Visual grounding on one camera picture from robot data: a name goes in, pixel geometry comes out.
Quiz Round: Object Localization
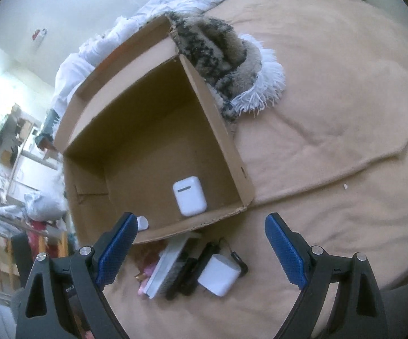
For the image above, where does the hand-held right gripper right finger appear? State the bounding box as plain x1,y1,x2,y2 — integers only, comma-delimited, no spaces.
265,212,390,339

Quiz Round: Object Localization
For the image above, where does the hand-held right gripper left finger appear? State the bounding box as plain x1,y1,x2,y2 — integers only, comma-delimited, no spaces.
15,212,139,339

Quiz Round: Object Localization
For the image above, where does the pink soft toy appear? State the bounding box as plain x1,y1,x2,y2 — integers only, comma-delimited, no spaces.
136,265,155,296

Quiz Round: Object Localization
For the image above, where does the black cord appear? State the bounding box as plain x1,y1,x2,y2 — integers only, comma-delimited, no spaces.
220,242,249,275

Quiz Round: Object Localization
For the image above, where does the white charger cube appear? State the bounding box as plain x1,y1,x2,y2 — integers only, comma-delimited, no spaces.
197,253,242,297

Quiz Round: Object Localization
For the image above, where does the white earbuds case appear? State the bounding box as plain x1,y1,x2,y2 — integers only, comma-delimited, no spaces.
173,176,208,217

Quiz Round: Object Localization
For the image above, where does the brown cardboard box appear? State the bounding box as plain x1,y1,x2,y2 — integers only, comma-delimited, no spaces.
53,14,256,246

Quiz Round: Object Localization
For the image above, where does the black textured flat bar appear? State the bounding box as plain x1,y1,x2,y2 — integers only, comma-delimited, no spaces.
165,257,198,300

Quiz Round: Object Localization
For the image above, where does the black slim device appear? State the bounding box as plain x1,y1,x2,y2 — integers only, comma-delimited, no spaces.
180,242,223,296

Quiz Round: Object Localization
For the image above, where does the red cloth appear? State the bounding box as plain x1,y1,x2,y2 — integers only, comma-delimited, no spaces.
26,219,49,252

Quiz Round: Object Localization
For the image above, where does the white plastic bag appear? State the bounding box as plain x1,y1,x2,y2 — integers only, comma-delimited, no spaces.
23,191,69,224

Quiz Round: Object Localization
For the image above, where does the tan blanket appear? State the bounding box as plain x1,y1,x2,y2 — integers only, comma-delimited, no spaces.
98,0,408,339

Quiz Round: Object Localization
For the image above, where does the cluttered kitchen shelf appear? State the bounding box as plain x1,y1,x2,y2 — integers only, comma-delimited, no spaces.
0,102,42,184

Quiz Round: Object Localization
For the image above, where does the furry leopard-print hat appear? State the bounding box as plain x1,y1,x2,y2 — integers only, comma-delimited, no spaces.
167,11,286,125

